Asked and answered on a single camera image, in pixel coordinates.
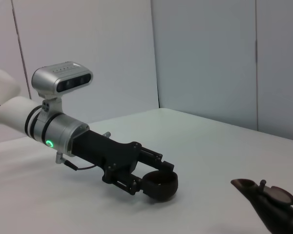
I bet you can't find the left gripper cable metal plug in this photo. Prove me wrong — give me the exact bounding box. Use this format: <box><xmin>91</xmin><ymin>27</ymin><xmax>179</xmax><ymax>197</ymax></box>
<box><xmin>55</xmin><ymin>152</ymin><xmax>100</xmax><ymax>171</ymax></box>

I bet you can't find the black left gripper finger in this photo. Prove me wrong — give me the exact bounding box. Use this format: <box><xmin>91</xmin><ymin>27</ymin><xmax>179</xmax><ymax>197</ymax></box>
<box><xmin>136</xmin><ymin>145</ymin><xmax>175</xmax><ymax>174</ymax></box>
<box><xmin>109</xmin><ymin>173</ymin><xmax>147</xmax><ymax>196</ymax></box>

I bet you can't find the small black teacup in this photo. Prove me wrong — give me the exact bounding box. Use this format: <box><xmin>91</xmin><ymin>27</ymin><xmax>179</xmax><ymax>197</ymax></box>
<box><xmin>142</xmin><ymin>170</ymin><xmax>179</xmax><ymax>202</ymax></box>

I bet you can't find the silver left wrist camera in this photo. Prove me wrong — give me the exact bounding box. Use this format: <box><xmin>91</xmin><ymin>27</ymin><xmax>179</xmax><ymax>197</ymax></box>
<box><xmin>31</xmin><ymin>62</ymin><xmax>94</xmax><ymax>99</ymax></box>

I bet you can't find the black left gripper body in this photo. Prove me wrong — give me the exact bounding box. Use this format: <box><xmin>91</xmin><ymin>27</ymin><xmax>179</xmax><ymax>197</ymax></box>
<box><xmin>71</xmin><ymin>130</ymin><xmax>143</xmax><ymax>184</ymax></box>

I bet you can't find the black cast iron teapot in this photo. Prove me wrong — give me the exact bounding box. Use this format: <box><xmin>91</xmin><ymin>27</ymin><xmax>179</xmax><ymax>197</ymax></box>
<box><xmin>230</xmin><ymin>178</ymin><xmax>293</xmax><ymax>234</ymax></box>

